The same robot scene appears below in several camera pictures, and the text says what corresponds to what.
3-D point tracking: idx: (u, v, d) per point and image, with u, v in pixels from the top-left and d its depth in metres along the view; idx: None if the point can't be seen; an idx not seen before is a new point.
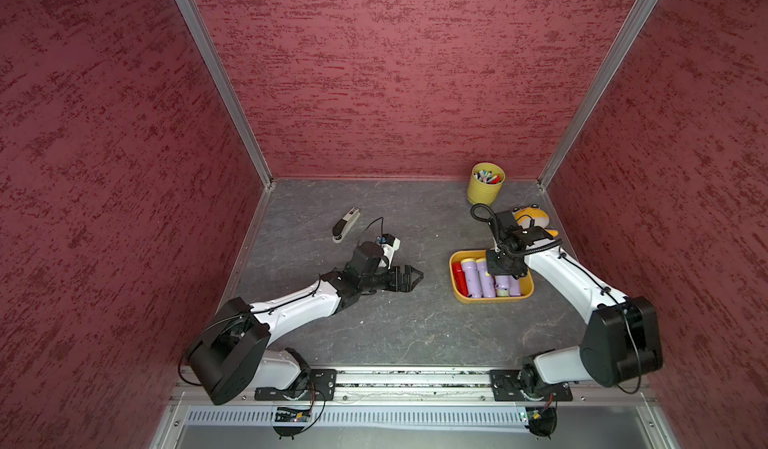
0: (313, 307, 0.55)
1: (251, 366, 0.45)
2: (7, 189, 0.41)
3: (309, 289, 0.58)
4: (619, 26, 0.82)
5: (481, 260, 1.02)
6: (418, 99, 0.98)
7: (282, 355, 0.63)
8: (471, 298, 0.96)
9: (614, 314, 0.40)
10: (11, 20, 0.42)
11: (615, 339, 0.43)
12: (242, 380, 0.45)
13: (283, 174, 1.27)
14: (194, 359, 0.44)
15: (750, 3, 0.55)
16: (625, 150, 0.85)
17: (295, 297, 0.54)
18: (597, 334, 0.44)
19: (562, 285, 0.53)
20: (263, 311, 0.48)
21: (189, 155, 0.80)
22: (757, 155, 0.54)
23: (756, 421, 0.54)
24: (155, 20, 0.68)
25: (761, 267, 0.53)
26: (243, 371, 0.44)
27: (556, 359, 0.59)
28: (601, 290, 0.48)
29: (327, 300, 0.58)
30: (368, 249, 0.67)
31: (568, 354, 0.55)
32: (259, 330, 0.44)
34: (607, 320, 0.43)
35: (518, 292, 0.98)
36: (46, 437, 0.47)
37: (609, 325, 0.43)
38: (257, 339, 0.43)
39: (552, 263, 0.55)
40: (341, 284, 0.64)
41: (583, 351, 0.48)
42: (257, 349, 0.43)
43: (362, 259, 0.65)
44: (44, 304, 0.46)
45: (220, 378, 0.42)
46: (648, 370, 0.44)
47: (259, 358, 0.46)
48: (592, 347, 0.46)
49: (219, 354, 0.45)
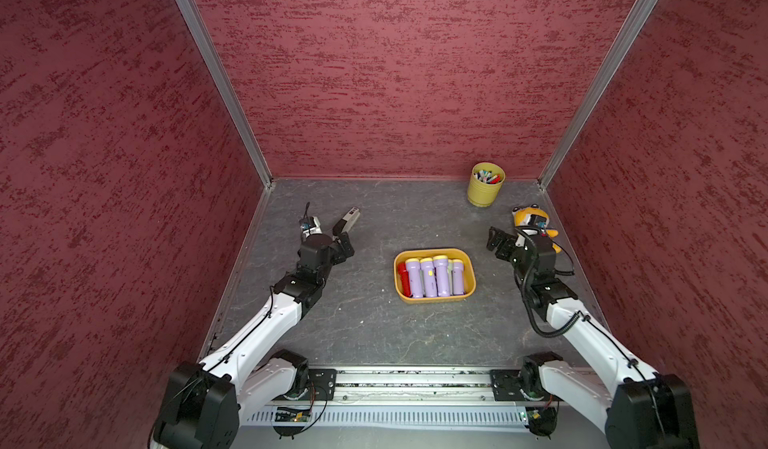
0: (275, 328, 0.52)
1: (229, 418, 0.42)
2: (8, 189, 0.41)
3: (264, 310, 0.54)
4: (619, 25, 0.81)
5: (426, 259, 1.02)
6: (418, 99, 0.98)
7: (269, 365, 0.63)
8: (414, 299, 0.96)
9: (641, 391, 0.41)
10: (11, 20, 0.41)
11: (642, 420, 0.40)
12: (225, 432, 0.42)
13: (282, 174, 1.27)
14: (164, 437, 0.41)
15: (750, 3, 0.55)
16: (625, 150, 0.85)
17: (250, 326, 0.51)
18: (623, 412, 0.41)
19: (591, 358, 0.49)
20: (218, 362, 0.44)
21: (189, 155, 0.80)
22: (757, 155, 0.54)
23: (755, 422, 0.54)
24: (155, 20, 0.68)
25: (761, 267, 0.53)
26: (222, 422, 0.41)
27: (567, 386, 0.57)
28: (628, 362, 0.46)
29: (286, 313, 0.55)
30: (313, 242, 0.64)
31: (580, 393, 0.54)
32: (221, 385, 0.41)
34: (633, 399, 0.40)
35: (462, 291, 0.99)
36: (46, 437, 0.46)
37: (636, 403, 0.40)
38: (222, 397, 0.40)
39: (576, 327, 0.53)
40: (298, 289, 0.60)
41: (609, 428, 0.44)
42: (227, 404, 0.41)
43: (311, 255, 0.61)
44: (45, 304, 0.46)
45: (202, 445, 0.39)
46: None
47: (233, 405, 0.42)
48: (620, 428, 0.42)
49: (190, 419, 0.42)
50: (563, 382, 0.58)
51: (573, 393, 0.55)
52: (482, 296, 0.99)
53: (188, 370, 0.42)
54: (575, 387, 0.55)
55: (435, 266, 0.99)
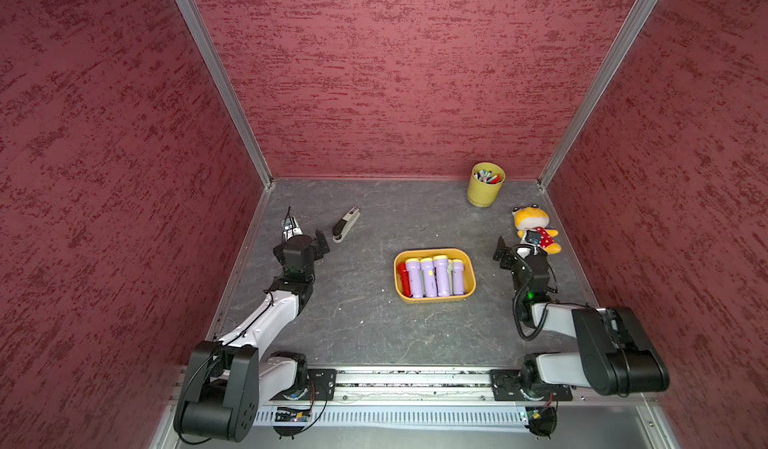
0: (279, 315, 0.56)
1: (254, 388, 0.45)
2: (7, 189, 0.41)
3: (266, 301, 0.59)
4: (619, 25, 0.81)
5: (426, 259, 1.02)
6: (418, 99, 0.98)
7: (271, 361, 0.63)
8: (414, 300, 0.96)
9: (591, 313, 0.49)
10: (11, 20, 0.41)
11: (598, 334, 0.47)
12: (251, 404, 0.44)
13: (283, 174, 1.27)
14: (189, 419, 0.41)
15: (750, 3, 0.55)
16: (625, 150, 0.85)
17: (257, 312, 0.55)
18: (585, 334, 0.47)
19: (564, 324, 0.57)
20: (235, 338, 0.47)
21: (189, 155, 0.80)
22: (757, 155, 0.54)
23: (755, 421, 0.54)
24: (155, 20, 0.68)
25: (761, 267, 0.53)
26: (248, 392, 0.43)
27: (557, 357, 0.60)
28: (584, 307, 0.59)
29: (286, 302, 0.59)
30: (295, 245, 0.67)
31: (570, 358, 0.55)
32: (243, 351, 0.44)
34: (585, 315, 0.49)
35: (461, 291, 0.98)
36: (46, 437, 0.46)
37: (587, 317, 0.48)
38: (248, 359, 0.43)
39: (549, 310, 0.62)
40: (292, 287, 0.64)
41: (587, 366, 0.47)
42: (252, 368, 0.44)
43: (295, 257, 0.65)
44: (44, 304, 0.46)
45: (230, 417, 0.40)
46: (647, 374, 0.43)
47: (257, 375, 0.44)
48: (589, 352, 0.46)
49: (214, 398, 0.43)
50: (555, 361, 0.60)
51: (563, 362, 0.57)
52: (482, 296, 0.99)
53: (206, 348, 0.44)
54: (564, 355, 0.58)
55: (435, 266, 0.99)
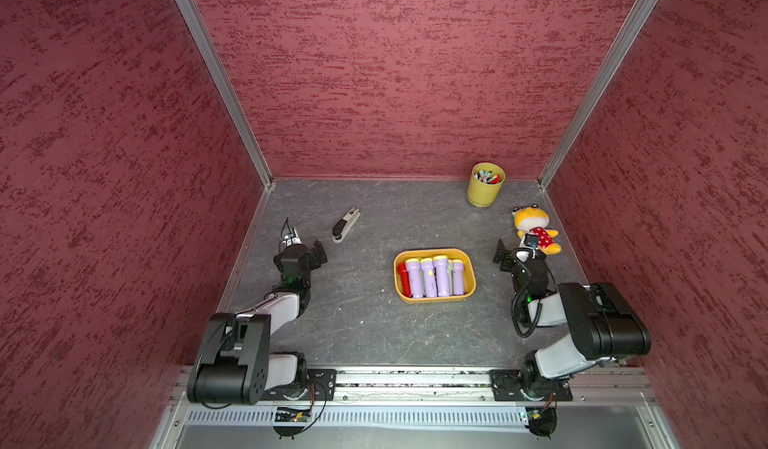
0: (283, 309, 0.60)
1: (266, 353, 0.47)
2: (8, 189, 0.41)
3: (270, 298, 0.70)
4: (619, 26, 0.82)
5: (426, 259, 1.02)
6: (418, 99, 0.98)
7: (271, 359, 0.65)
8: (413, 300, 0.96)
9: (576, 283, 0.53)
10: (11, 20, 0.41)
11: (581, 299, 0.51)
12: (263, 371, 0.47)
13: (283, 174, 1.27)
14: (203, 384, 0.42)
15: (750, 3, 0.55)
16: (625, 150, 0.85)
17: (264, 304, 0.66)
18: (570, 301, 0.51)
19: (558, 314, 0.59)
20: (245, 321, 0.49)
21: (189, 155, 0.80)
22: (757, 155, 0.54)
23: (755, 421, 0.54)
24: (155, 20, 0.68)
25: (761, 267, 0.53)
26: (261, 356, 0.46)
27: (552, 345, 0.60)
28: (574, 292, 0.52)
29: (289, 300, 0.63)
30: (292, 253, 0.71)
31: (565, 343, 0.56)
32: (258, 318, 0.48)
34: (569, 283, 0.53)
35: (462, 291, 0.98)
36: (46, 436, 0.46)
37: (571, 284, 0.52)
38: (264, 323, 0.47)
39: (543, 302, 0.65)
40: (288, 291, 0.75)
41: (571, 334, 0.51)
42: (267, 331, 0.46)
43: (292, 263, 0.69)
44: (44, 304, 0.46)
45: (245, 376, 0.43)
46: (628, 334, 0.46)
47: (269, 343, 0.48)
48: (573, 317, 0.50)
49: (228, 364, 0.45)
50: (552, 350, 0.61)
51: (558, 347, 0.59)
52: (482, 296, 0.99)
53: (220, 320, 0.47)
54: (558, 340, 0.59)
55: (435, 266, 0.99)
